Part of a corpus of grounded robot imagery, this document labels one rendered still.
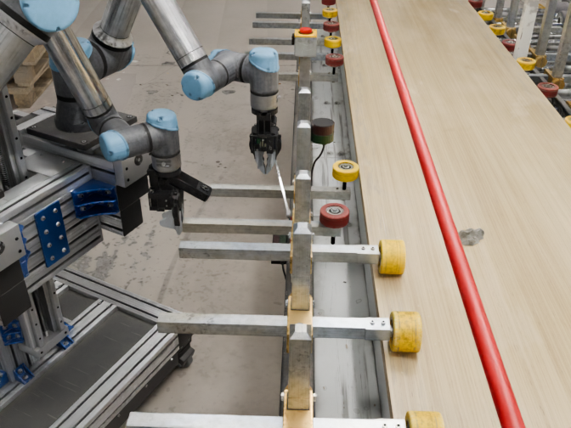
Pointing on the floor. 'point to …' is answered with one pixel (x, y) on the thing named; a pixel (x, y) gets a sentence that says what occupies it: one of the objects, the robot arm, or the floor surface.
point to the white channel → (526, 28)
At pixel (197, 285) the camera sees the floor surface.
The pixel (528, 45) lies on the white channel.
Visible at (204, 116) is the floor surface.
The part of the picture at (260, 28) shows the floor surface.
